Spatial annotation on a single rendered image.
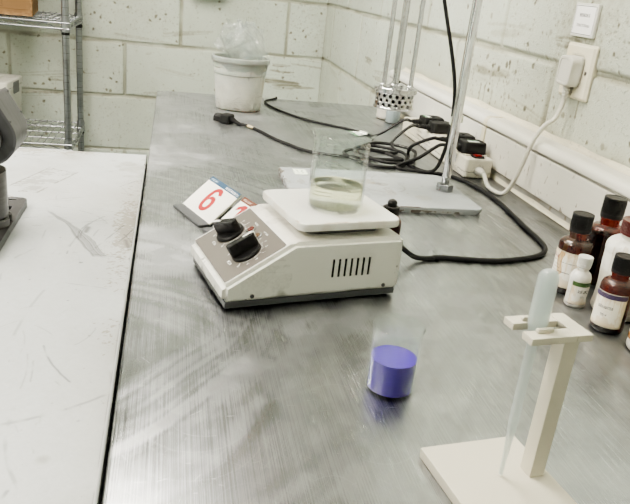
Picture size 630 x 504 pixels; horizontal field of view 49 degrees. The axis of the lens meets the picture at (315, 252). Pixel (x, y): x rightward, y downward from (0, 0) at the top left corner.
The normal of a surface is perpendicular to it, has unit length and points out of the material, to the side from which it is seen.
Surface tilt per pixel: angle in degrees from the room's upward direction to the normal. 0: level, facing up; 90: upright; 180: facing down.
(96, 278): 0
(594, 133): 90
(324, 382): 0
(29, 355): 0
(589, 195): 90
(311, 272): 90
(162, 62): 90
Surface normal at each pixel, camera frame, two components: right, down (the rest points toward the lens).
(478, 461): 0.11, -0.93
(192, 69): 0.18, 0.37
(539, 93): -0.98, -0.03
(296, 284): 0.40, 0.37
